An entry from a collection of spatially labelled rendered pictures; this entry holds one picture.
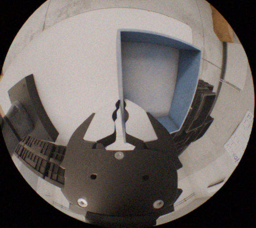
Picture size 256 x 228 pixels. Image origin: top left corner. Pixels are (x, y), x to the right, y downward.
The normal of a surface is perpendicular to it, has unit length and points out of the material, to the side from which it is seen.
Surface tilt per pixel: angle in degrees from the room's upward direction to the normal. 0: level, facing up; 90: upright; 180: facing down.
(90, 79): 0
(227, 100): 90
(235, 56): 90
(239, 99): 90
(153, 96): 1
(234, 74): 90
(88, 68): 0
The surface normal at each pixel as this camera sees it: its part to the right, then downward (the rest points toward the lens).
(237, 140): -0.99, 0.08
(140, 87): 0.14, 0.48
